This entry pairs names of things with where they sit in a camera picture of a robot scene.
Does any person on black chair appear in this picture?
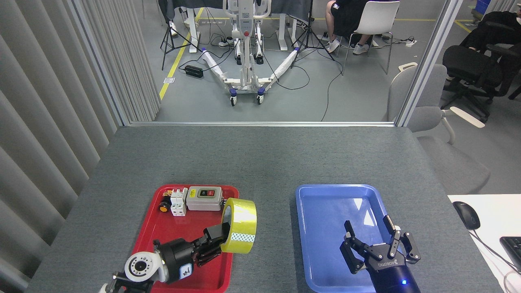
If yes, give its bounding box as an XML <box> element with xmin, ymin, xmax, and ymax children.
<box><xmin>460</xmin><ymin>11</ymin><xmax>521</xmax><ymax>51</ymax></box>

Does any red plastic tray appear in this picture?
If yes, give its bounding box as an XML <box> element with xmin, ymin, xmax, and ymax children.
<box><xmin>132</xmin><ymin>185</ymin><xmax>240</xmax><ymax>293</ymax></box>

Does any white terminal block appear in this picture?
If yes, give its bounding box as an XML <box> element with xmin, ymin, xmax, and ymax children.
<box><xmin>170</xmin><ymin>188</ymin><xmax>188</xmax><ymax>216</ymax></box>

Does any black office chair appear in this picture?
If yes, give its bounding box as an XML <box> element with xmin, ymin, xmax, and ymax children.
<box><xmin>442</xmin><ymin>43</ymin><xmax>521</xmax><ymax>122</ymax></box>

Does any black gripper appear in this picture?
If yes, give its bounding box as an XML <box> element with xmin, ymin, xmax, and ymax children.
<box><xmin>162</xmin><ymin>223</ymin><xmax>230</xmax><ymax>282</ymax></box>
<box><xmin>340</xmin><ymin>215</ymin><xmax>421</xmax><ymax>293</ymax></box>

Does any silver frame post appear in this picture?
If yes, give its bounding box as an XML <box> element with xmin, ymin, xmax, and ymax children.
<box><xmin>67</xmin><ymin>0</ymin><xmax>133</xmax><ymax>127</ymax></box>
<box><xmin>396</xmin><ymin>0</ymin><xmax>464</xmax><ymax>127</ymax></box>

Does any grey push button switch box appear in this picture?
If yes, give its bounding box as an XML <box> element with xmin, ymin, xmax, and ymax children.
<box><xmin>186</xmin><ymin>186</ymin><xmax>224</xmax><ymax>211</ymax></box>

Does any black computer mouse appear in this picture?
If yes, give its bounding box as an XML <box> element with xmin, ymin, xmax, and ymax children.
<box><xmin>453</xmin><ymin>201</ymin><xmax>481</xmax><ymax>230</ymax></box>

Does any black tripod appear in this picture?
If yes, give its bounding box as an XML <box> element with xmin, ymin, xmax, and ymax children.
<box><xmin>160</xmin><ymin>0</ymin><xmax>203</xmax><ymax>71</ymax></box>
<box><xmin>291</xmin><ymin>0</ymin><xmax>336</xmax><ymax>69</ymax></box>

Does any black keyboard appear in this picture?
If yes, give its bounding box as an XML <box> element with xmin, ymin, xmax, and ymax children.
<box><xmin>499</xmin><ymin>236</ymin><xmax>521</xmax><ymax>271</ymax></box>

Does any black mouse cable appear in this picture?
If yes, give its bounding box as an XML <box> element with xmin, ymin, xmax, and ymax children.
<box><xmin>472</xmin><ymin>229</ymin><xmax>521</xmax><ymax>277</ymax></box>

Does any black floor cable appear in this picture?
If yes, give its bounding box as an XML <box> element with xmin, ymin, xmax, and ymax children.
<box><xmin>321</xmin><ymin>61</ymin><xmax>344</xmax><ymax>122</ymax></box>

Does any grey office chair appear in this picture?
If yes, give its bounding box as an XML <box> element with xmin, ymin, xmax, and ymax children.
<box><xmin>382</xmin><ymin>62</ymin><xmax>491</xmax><ymax>195</ymax></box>

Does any white desk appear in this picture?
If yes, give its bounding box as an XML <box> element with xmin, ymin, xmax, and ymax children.
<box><xmin>448</xmin><ymin>194</ymin><xmax>521</xmax><ymax>293</ymax></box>

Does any white chair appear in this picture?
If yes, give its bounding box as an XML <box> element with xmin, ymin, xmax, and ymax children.
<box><xmin>342</xmin><ymin>1</ymin><xmax>401</xmax><ymax>76</ymax></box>

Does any blue plastic tray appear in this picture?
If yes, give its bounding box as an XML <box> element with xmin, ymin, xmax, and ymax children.
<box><xmin>295</xmin><ymin>184</ymin><xmax>412</xmax><ymax>293</ymax></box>

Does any white stand on wheels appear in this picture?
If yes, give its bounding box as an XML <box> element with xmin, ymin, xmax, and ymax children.
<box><xmin>201</xmin><ymin>0</ymin><xmax>300</xmax><ymax>107</ymax></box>

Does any yellow tape roll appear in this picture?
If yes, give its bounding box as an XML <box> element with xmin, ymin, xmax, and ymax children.
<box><xmin>221</xmin><ymin>198</ymin><xmax>257</xmax><ymax>254</ymax></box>

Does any person on white chair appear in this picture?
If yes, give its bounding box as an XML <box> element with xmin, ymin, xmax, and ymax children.
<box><xmin>326</xmin><ymin>0</ymin><xmax>383</xmax><ymax>55</ymax></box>

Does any silver frame rail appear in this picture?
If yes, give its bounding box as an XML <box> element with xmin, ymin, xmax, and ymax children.
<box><xmin>129</xmin><ymin>121</ymin><xmax>397</xmax><ymax>127</ymax></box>

